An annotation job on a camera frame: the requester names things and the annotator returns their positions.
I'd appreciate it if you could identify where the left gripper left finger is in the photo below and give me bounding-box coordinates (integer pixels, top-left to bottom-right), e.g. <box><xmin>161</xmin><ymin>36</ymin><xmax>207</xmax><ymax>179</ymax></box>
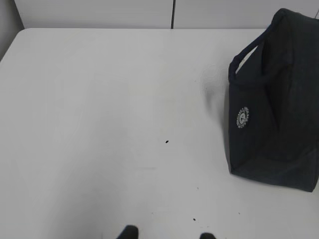
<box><xmin>117</xmin><ymin>227</ymin><xmax>139</xmax><ymax>239</ymax></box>

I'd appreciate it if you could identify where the dark navy fabric lunch bag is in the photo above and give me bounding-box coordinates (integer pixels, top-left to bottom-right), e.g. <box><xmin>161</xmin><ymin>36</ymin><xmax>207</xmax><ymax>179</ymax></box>
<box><xmin>228</xmin><ymin>8</ymin><xmax>319</xmax><ymax>192</ymax></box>

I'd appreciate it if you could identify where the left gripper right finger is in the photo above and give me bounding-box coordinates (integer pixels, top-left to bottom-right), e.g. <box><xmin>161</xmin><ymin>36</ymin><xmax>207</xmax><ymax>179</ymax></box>
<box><xmin>199</xmin><ymin>232</ymin><xmax>216</xmax><ymax>239</ymax></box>

